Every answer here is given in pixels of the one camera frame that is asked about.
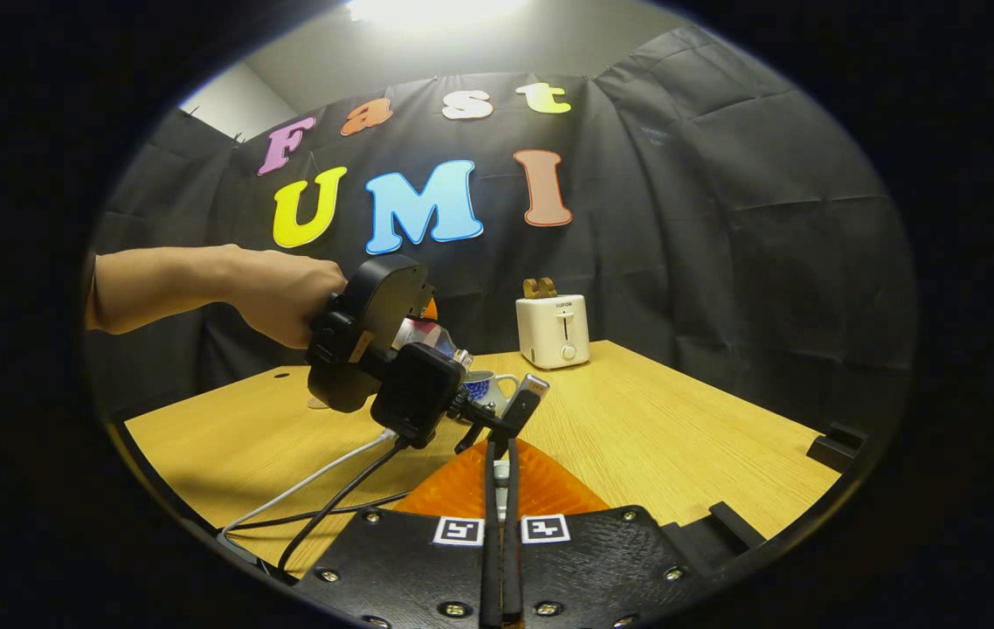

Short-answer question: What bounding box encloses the clear plastic water bottle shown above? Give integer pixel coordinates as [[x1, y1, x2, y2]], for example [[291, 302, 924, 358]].
[[392, 316, 474, 369]]

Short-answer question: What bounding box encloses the black cable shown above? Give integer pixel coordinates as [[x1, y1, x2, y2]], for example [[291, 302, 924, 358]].
[[226, 492, 411, 533], [277, 437, 411, 575]]

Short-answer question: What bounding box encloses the white toaster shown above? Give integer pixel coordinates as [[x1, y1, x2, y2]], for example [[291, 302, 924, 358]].
[[514, 294, 592, 371]]

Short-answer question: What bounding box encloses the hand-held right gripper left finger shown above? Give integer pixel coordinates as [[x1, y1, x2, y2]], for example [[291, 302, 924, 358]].
[[292, 439, 502, 629]]

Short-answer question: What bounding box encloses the black backdrop cloth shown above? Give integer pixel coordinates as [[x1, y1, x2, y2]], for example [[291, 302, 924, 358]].
[[86, 24, 917, 438]]

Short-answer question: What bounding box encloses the black bracket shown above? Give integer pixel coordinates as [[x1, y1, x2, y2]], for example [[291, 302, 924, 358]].
[[661, 501, 770, 570], [806, 421, 870, 473]]

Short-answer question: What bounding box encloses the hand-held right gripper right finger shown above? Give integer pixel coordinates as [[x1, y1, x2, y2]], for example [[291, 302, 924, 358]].
[[501, 439, 716, 629]]

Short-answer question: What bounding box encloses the white blue-flowered teacup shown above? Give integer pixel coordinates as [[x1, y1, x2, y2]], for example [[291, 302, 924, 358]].
[[461, 370, 521, 417]]

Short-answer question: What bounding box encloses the white cable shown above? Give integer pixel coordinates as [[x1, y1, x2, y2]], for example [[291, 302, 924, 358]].
[[221, 429, 398, 536]]

